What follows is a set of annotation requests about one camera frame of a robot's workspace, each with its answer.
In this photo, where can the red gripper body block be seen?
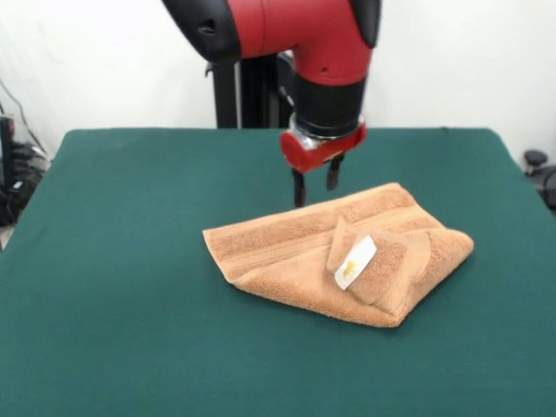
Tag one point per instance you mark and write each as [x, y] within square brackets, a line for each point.
[299, 156]

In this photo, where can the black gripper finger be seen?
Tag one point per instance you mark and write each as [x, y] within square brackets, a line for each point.
[299, 189]
[333, 176]

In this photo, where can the tan terry towel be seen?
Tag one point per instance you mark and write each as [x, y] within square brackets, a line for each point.
[282, 243]

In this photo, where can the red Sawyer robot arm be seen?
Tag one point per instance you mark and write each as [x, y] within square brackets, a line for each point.
[304, 39]

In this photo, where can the dark green table cloth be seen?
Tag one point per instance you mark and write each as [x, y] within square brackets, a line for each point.
[130, 260]

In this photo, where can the grey chair base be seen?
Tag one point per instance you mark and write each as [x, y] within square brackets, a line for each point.
[535, 158]

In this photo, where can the black equipment pile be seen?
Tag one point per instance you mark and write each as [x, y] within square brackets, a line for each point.
[17, 204]

